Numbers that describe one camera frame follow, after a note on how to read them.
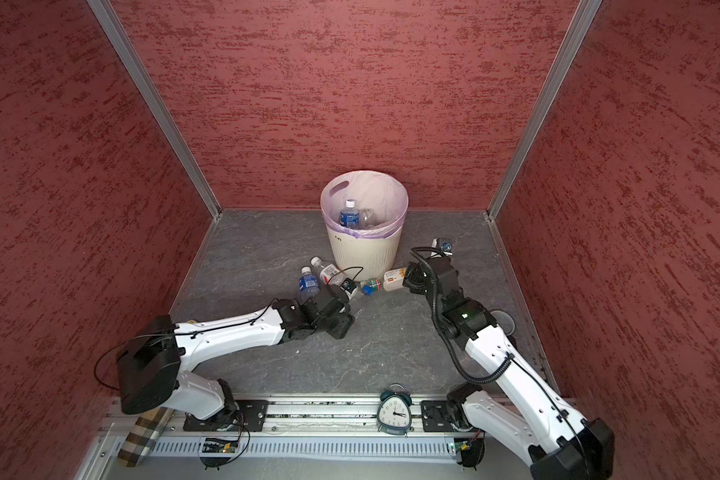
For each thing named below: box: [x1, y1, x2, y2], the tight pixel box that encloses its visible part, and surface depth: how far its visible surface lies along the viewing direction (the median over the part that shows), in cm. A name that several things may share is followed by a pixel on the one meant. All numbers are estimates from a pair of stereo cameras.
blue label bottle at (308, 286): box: [298, 266, 320, 305], surface depth 95 cm
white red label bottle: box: [310, 256, 345, 286], surface depth 99 cm
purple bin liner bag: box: [320, 170, 409, 238], surface depth 95 cm
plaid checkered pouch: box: [117, 407, 175, 467], surface depth 70 cm
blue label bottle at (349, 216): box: [339, 199, 360, 229], surface depth 99 cm
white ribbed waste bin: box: [320, 170, 409, 282], surface depth 94 cm
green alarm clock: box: [377, 383, 414, 438], surface depth 73 cm
